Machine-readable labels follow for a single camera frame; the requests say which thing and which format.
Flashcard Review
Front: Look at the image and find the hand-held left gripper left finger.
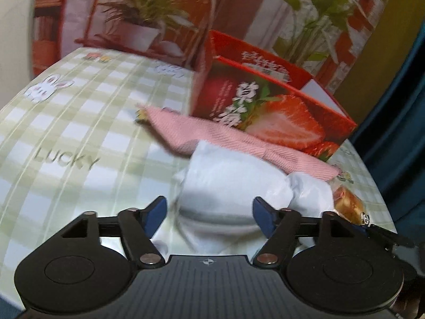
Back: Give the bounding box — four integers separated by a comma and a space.
61, 195, 167, 270

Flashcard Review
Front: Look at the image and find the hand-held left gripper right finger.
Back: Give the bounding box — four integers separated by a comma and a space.
252, 197, 356, 270

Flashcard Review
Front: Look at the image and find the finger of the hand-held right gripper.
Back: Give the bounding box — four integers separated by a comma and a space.
361, 220, 417, 251

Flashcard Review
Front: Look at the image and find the white cloth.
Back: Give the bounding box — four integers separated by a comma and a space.
151, 140, 336, 263

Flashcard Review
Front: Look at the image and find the golden bread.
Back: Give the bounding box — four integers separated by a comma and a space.
332, 185, 370, 226

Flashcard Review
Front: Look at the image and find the pink knitted towel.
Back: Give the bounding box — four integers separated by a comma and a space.
134, 104, 341, 182

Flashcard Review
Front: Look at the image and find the red strawberry print cardboard box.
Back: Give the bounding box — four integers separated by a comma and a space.
191, 30, 357, 163

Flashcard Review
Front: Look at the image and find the green checked cartoon tablecloth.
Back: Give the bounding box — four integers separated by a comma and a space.
0, 47, 399, 309

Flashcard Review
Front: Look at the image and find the teal curtain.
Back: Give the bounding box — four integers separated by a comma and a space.
348, 20, 425, 226

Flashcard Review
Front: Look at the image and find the printed room scene backdrop cloth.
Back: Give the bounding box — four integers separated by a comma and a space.
31, 0, 396, 94

